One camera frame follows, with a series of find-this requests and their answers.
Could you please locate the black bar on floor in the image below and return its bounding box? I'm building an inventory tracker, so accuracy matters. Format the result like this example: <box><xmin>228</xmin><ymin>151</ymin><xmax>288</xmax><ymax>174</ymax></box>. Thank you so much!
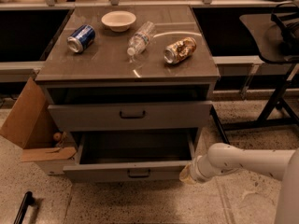
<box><xmin>13</xmin><ymin>191</ymin><xmax>35</xmax><ymax>224</ymax></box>

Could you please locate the brown cardboard box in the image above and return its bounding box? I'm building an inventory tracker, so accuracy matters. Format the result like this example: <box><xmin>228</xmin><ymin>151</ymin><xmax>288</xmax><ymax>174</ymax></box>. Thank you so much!
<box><xmin>0</xmin><ymin>78</ymin><xmax>77</xmax><ymax>175</ymax></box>

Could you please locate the grey drawer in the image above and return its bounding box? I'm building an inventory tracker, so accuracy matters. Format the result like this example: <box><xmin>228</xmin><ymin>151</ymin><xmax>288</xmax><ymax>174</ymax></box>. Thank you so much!
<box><xmin>64</xmin><ymin>129</ymin><xmax>197</xmax><ymax>183</ymax></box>
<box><xmin>49</xmin><ymin>101</ymin><xmax>211</xmax><ymax>132</ymax></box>

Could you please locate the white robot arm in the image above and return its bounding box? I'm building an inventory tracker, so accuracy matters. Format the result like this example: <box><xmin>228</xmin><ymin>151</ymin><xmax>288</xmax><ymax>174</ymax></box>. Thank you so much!
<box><xmin>179</xmin><ymin>143</ymin><xmax>299</xmax><ymax>224</ymax></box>

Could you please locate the black side table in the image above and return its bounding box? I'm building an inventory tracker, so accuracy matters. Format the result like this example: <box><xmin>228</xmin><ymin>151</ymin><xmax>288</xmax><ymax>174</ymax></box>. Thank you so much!
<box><xmin>210</xmin><ymin>2</ymin><xmax>299</xmax><ymax>144</ymax></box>

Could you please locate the small orange ball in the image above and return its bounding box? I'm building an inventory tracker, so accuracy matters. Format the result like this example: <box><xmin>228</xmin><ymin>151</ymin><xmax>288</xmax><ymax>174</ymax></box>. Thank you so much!
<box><xmin>53</xmin><ymin>133</ymin><xmax>62</xmax><ymax>142</ymax></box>

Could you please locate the blue soda can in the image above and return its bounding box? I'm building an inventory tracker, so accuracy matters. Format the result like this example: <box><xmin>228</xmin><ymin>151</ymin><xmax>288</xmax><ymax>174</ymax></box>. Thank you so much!
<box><xmin>66</xmin><ymin>24</ymin><xmax>95</xmax><ymax>53</ymax></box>

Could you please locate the clear plastic water bottle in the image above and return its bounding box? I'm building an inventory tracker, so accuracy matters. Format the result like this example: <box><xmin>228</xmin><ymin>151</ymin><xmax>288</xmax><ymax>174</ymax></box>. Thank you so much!
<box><xmin>127</xmin><ymin>21</ymin><xmax>156</xmax><ymax>56</ymax></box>

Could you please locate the gold crushed can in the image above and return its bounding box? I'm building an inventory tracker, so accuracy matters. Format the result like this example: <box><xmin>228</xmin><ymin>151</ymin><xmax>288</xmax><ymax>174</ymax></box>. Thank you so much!
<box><xmin>164</xmin><ymin>37</ymin><xmax>197</xmax><ymax>64</ymax></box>

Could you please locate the grey drawer cabinet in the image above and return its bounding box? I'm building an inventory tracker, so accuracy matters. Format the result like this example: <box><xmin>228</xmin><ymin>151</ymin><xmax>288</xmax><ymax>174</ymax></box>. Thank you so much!
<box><xmin>36</xmin><ymin>6</ymin><xmax>220</xmax><ymax>145</ymax></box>

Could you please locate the grey top drawer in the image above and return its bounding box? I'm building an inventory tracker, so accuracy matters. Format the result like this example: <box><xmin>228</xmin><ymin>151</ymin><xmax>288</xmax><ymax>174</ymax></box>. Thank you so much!
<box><xmin>49</xmin><ymin>101</ymin><xmax>211</xmax><ymax>132</ymax></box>

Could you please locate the white bowl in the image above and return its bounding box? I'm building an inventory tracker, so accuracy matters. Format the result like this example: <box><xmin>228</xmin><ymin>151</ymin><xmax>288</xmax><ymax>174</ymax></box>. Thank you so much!
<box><xmin>101</xmin><ymin>11</ymin><xmax>136</xmax><ymax>33</ymax></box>

